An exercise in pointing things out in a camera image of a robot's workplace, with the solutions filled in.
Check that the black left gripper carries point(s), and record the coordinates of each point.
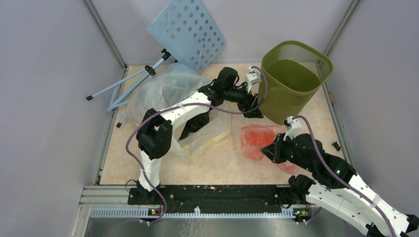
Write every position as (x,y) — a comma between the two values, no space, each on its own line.
(249,105)

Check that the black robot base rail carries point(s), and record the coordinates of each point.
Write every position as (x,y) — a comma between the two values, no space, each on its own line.
(217,199)

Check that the red translucent trash bag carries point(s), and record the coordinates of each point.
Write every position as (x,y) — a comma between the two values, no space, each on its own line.
(249,142)

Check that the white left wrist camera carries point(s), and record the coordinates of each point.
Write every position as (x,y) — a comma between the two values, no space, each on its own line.
(252,78)

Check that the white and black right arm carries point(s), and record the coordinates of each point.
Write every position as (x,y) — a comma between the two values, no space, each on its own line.
(336,187)

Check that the wooden block by wall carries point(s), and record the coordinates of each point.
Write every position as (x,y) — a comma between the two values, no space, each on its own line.
(331,97)

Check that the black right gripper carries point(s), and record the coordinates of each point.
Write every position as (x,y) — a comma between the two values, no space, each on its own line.
(273,151)

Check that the light blue perforated music stand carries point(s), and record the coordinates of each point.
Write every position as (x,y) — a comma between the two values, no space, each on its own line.
(188,34)

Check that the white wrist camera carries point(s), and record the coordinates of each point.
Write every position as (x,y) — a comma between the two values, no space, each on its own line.
(252,78)
(293,127)

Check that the green mesh trash bin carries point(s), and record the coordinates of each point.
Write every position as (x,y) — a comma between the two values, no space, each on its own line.
(294,72)

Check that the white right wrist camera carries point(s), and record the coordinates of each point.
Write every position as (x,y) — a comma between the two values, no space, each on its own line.
(293,127)

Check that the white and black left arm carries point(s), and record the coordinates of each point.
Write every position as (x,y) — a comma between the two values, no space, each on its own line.
(155,132)

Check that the large translucent white plastic bag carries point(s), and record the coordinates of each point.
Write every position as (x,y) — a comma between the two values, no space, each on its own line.
(168,87)

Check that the small black clip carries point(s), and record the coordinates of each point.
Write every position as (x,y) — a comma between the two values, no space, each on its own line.
(336,146)

